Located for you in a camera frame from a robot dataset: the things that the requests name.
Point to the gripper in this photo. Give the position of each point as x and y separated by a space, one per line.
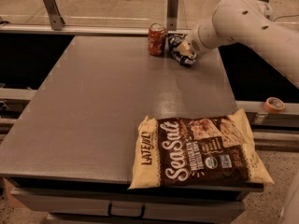
192 43

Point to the blue chip bag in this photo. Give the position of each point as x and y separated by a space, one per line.
173 41

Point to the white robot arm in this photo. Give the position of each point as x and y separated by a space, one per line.
247 23

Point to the red coke can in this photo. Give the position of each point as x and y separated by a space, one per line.
156 39

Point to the brown sea salt chip bag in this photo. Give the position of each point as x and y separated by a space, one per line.
207 151

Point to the orange tape roll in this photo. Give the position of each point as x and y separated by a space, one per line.
274 105

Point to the middle metal railing bracket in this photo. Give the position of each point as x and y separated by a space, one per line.
172 15

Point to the left metal railing bracket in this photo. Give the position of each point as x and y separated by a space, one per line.
56 20

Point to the grey drawer with black handle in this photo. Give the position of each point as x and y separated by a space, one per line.
75 207

